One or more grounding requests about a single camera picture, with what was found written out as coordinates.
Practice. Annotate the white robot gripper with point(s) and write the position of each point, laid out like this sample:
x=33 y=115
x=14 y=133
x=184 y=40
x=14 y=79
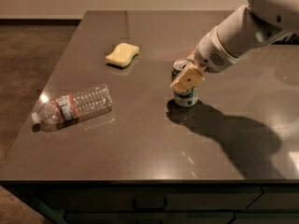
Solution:
x=209 y=54

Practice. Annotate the green white 7up can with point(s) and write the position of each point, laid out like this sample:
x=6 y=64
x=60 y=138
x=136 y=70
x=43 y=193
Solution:
x=189 y=97

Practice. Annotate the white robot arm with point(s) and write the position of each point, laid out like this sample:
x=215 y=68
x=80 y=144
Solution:
x=257 y=24

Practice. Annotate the clear plastic water bottle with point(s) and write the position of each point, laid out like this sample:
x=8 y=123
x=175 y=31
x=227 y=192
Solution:
x=73 y=108

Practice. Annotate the yellow sponge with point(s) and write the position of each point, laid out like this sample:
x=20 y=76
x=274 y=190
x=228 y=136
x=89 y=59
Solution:
x=122 y=55

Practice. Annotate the dark cabinet drawer front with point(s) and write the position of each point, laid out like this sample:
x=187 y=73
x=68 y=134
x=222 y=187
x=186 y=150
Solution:
x=149 y=198

